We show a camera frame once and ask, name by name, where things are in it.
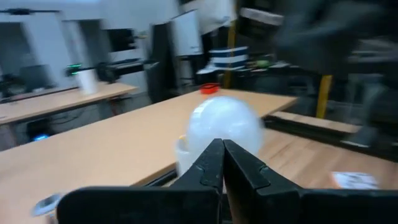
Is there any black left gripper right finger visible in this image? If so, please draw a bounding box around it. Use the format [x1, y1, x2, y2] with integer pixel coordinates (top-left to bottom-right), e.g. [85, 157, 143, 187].
[223, 139, 398, 224]

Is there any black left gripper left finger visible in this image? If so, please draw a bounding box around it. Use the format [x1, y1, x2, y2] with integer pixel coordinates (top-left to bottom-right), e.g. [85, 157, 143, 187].
[57, 138, 224, 224]

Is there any white lightbulb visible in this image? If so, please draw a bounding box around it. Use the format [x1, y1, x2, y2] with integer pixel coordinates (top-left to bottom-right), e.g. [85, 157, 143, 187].
[175, 95, 265, 177]

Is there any beige wooden desk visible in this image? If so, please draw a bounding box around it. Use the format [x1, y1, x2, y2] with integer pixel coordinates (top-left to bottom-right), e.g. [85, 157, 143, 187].
[0, 88, 298, 215]

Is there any white patterned packet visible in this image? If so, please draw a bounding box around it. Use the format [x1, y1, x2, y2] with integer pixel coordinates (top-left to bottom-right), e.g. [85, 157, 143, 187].
[331, 172, 379, 190]

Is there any red box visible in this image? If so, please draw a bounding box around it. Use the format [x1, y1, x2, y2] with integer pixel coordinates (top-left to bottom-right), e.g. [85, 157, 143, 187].
[198, 82, 221, 95]

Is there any grey round desk grommet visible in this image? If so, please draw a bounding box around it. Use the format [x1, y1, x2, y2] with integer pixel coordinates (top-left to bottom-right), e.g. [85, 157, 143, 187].
[30, 192, 63, 217]

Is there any black upright panel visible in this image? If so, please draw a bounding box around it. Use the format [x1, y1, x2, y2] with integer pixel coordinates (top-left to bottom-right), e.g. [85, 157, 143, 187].
[147, 23, 175, 103]

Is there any blue white striped box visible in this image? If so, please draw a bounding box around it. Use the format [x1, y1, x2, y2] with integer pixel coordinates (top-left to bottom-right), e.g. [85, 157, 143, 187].
[197, 46, 249, 75]

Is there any white paper cup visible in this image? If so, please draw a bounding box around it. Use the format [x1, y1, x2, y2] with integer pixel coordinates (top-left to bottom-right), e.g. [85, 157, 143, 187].
[76, 68, 99, 96]

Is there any white board panel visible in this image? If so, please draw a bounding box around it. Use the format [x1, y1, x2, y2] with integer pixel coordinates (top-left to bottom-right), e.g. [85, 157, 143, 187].
[169, 9, 205, 57]

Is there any beige background desk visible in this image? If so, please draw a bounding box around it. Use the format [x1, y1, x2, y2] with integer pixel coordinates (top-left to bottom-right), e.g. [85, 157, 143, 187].
[0, 81, 137, 125]

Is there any black monitor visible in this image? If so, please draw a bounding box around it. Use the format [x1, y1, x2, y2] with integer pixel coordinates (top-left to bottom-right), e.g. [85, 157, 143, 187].
[106, 28, 137, 52]

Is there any thick yellow cable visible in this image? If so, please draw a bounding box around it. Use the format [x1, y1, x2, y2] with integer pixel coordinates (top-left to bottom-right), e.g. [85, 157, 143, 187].
[315, 74, 333, 119]

